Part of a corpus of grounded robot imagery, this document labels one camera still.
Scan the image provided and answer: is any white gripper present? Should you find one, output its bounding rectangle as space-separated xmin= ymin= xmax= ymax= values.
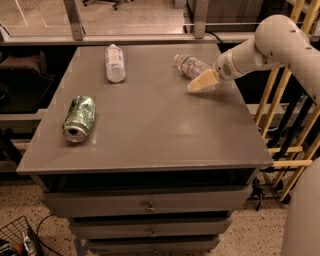
xmin=187 ymin=49 xmax=245 ymax=93

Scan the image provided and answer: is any clear bottle red label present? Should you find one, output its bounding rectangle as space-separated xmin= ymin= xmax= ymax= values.
xmin=174 ymin=54 xmax=220 ymax=89

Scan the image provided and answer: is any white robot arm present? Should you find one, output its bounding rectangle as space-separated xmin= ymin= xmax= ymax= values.
xmin=187 ymin=15 xmax=320 ymax=256

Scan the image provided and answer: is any clear bottle white label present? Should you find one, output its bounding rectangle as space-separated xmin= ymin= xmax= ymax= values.
xmin=105 ymin=44 xmax=126 ymax=83

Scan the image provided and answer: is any crushed green soda can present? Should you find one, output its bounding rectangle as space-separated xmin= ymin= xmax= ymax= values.
xmin=62 ymin=96 xmax=96 ymax=143

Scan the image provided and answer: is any wooden ladder rack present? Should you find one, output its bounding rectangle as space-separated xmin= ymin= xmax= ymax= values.
xmin=254 ymin=0 xmax=320 ymax=203

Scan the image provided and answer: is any grey drawer cabinet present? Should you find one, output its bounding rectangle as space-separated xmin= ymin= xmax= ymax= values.
xmin=18 ymin=43 xmax=272 ymax=243

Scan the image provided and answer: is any top grey drawer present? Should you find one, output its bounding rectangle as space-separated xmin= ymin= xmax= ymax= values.
xmin=42 ymin=185 xmax=252 ymax=218

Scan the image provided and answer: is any grey drawer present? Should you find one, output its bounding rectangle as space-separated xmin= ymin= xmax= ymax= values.
xmin=42 ymin=185 xmax=252 ymax=218
xmin=70 ymin=217 xmax=231 ymax=239
xmin=88 ymin=237 xmax=219 ymax=254

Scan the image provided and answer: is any black office chair base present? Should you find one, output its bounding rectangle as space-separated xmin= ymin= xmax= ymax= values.
xmin=81 ymin=0 xmax=135 ymax=11

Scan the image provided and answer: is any middle grey drawer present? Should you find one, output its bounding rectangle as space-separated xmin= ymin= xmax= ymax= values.
xmin=70 ymin=217 xmax=231 ymax=239

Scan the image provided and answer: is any bottom grey drawer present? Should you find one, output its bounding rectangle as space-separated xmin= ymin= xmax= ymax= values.
xmin=88 ymin=237 xmax=219 ymax=254

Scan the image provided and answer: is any metal railing frame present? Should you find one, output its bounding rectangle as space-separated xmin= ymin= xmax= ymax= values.
xmin=0 ymin=0 xmax=320 ymax=46

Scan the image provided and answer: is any black floor cable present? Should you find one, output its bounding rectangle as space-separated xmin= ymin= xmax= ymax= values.
xmin=35 ymin=213 xmax=64 ymax=256

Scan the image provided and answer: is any black wire basket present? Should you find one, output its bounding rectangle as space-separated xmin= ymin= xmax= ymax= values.
xmin=0 ymin=216 xmax=44 ymax=256

